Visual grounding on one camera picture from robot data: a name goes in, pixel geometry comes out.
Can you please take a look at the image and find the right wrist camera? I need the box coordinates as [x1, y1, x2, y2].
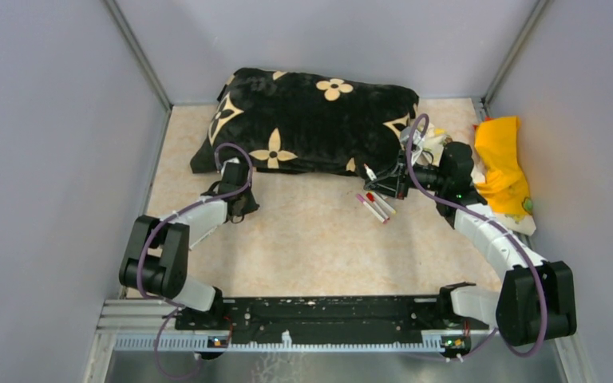
[399, 127, 428, 165]

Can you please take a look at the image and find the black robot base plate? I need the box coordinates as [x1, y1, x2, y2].
[175, 295, 486, 345]

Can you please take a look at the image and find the yellow cloth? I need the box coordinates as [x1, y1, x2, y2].
[474, 116, 533, 223]

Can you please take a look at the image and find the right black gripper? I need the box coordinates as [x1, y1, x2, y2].
[365, 149, 449, 200]

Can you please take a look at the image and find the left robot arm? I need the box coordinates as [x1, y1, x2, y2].
[118, 160, 259, 330]

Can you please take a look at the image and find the white pen brown cap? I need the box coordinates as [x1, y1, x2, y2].
[363, 164, 377, 181]

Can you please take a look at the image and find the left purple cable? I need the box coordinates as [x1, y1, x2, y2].
[136, 142, 255, 381]

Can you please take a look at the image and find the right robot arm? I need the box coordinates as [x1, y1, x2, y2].
[362, 142, 577, 346]

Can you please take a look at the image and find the aluminium frame rail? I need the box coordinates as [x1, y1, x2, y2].
[81, 295, 577, 383]

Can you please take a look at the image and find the white patterned cloth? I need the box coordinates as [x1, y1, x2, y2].
[424, 123, 453, 157]

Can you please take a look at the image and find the black floral pillow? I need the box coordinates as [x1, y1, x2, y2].
[189, 68, 420, 177]

